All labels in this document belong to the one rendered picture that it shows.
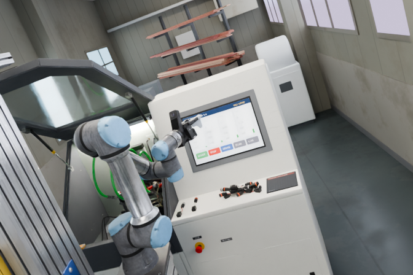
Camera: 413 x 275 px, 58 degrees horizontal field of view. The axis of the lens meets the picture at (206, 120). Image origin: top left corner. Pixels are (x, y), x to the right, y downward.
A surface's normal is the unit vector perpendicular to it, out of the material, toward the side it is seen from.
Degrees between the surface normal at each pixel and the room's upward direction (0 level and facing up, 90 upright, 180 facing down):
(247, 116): 76
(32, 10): 90
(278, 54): 72
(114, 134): 82
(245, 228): 90
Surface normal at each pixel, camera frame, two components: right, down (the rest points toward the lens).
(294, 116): -0.07, 0.29
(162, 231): 0.87, -0.05
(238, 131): -0.21, 0.08
